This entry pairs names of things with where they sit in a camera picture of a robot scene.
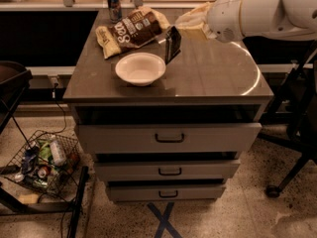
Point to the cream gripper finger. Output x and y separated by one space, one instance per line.
195 34
196 18

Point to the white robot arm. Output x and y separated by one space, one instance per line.
234 20

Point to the white paper bowl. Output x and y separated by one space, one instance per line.
140 69

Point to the brown sea salt chip bag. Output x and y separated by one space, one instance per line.
138 28

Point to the blue energy drink can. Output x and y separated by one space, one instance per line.
114 8

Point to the top grey drawer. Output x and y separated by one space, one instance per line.
150 139

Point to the grey drawer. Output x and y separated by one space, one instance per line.
150 139
141 171
164 192

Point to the grey drawer cabinet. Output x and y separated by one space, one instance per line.
207 83

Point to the middle grey drawer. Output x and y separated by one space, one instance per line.
141 171

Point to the bottom grey drawer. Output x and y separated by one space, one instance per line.
164 192

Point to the clear plastic bottle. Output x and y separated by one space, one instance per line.
59 156

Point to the green snack bag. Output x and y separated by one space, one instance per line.
45 154

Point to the red soda can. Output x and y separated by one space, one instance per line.
43 172

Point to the blue snack bag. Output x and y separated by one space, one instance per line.
29 158

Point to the yellow sponge block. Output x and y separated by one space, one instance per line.
28 198

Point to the black cart frame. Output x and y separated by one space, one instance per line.
15 80

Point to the black wire basket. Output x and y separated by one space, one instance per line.
58 177

